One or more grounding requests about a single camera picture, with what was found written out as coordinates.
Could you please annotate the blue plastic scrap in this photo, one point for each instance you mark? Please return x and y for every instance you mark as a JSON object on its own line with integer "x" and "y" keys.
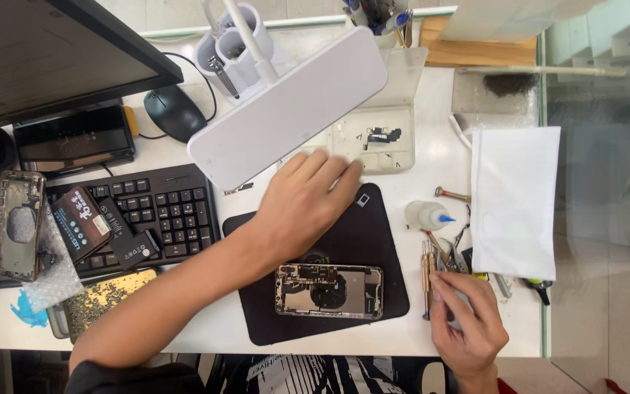
{"x": 24, "y": 313}

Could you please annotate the black and green tool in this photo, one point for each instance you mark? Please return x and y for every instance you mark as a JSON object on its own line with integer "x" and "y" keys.
{"x": 539, "y": 287}

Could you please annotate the white paper sheet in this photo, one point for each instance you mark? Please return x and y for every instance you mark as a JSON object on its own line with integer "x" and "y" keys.
{"x": 514, "y": 202}

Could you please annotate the black smartphone with dark screen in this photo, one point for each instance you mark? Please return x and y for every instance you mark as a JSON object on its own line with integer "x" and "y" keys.
{"x": 74, "y": 137}

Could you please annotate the opened smartphone with exposed internals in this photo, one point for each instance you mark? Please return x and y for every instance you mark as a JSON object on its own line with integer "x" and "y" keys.
{"x": 328, "y": 293}

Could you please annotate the person's right fingers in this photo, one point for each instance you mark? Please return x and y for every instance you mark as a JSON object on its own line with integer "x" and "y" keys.
{"x": 446, "y": 290}

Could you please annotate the black work mat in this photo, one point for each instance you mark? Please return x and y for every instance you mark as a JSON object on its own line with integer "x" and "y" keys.
{"x": 359, "y": 241}

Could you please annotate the cup of pens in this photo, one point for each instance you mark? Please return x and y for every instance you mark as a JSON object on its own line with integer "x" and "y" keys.
{"x": 380, "y": 22}

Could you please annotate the clear bubble wrap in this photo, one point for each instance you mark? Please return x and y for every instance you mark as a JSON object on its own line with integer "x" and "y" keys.
{"x": 55, "y": 279}

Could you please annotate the gold precision screwdriver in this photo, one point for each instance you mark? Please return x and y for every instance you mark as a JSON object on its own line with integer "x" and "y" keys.
{"x": 426, "y": 273}

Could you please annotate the empty grey phone housing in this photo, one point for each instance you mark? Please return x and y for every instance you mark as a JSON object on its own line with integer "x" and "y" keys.
{"x": 19, "y": 224}

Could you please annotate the gold glitter phone case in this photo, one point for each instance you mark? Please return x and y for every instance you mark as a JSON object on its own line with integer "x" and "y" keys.
{"x": 101, "y": 301}

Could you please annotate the heap of metal hand tools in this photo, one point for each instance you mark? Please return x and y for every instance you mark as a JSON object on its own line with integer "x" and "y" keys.
{"x": 451, "y": 254}

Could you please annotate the person's left hand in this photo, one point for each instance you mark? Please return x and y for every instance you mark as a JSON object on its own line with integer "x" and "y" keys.
{"x": 301, "y": 210}

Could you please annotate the white pen holder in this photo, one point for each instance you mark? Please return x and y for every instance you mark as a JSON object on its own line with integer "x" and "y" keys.
{"x": 235, "y": 54}

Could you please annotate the yellow pry tool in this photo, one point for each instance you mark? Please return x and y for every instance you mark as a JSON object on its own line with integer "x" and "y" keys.
{"x": 130, "y": 120}

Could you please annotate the clear plastic parts tray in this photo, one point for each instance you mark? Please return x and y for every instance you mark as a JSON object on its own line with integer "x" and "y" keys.
{"x": 386, "y": 115}

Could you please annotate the black phone battery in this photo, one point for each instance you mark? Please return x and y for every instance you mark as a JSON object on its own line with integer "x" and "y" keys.
{"x": 132, "y": 246}

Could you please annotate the black computer monitor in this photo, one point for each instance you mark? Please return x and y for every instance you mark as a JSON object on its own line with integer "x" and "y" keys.
{"x": 47, "y": 54}

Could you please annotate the person's black printed shirt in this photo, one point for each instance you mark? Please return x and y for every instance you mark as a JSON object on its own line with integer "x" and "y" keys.
{"x": 271, "y": 375}

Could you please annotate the small black strip part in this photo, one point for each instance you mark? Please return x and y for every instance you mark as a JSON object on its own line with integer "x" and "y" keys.
{"x": 238, "y": 189}

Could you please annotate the brown battery box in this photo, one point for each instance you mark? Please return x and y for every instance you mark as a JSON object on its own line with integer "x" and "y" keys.
{"x": 81, "y": 224}

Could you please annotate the small metal sim tray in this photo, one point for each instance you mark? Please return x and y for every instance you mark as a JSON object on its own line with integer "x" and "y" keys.
{"x": 362, "y": 200}

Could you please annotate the person's right hand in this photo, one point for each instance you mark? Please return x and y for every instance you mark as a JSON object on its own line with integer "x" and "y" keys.
{"x": 476, "y": 334}

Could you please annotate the person's left fingers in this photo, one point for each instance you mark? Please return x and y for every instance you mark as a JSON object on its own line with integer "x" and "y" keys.
{"x": 320, "y": 167}

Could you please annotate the black computer keyboard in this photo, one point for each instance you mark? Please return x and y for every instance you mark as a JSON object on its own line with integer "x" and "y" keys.
{"x": 178, "y": 213}

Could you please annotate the white desk lamp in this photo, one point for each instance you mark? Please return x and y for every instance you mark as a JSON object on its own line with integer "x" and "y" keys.
{"x": 287, "y": 104}

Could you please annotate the wooden board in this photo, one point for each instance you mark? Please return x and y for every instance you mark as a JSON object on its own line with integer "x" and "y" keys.
{"x": 473, "y": 52}

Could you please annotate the clear glue bottle blue tip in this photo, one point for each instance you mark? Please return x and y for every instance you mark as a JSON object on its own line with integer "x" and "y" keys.
{"x": 424, "y": 215}

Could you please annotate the black computer mouse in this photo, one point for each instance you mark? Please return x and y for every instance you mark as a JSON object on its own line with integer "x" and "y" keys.
{"x": 175, "y": 112}

